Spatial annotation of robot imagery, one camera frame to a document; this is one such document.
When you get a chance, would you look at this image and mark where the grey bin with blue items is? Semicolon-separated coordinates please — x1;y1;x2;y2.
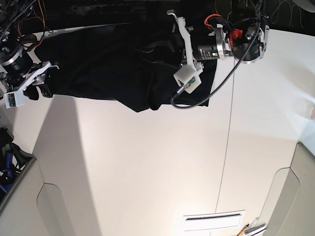
0;127;36;211

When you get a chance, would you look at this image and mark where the white camera box image left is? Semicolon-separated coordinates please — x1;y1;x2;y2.
3;90;25;109

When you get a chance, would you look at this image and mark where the braided camera cable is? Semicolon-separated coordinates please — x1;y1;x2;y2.
171;0;262;109

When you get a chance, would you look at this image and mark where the black T-shirt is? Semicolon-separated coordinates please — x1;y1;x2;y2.
34;22;219;114

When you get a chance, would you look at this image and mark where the white camera box image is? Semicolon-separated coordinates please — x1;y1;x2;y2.
173;64;203;94
3;90;25;109

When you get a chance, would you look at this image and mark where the white camera box image right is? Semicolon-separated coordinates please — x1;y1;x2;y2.
173;64;203;94

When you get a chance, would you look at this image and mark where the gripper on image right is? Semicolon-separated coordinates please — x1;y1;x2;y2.
135;9;221;74

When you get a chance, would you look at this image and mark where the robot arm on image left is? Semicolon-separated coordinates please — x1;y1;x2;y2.
0;0;58;108

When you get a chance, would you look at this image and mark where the black ruler strip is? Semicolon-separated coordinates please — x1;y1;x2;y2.
186;213;242;220

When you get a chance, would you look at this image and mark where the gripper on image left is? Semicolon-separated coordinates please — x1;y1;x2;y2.
0;48;52;100

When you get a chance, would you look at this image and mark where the black power strip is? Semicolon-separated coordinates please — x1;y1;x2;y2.
71;4;133;16

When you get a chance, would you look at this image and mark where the white cable coil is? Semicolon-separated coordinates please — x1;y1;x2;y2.
273;0;307;28

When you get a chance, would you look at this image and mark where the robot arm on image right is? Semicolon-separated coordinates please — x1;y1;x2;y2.
137;0;269;74

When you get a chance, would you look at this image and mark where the yellow pencil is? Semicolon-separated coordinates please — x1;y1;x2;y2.
237;224;249;236

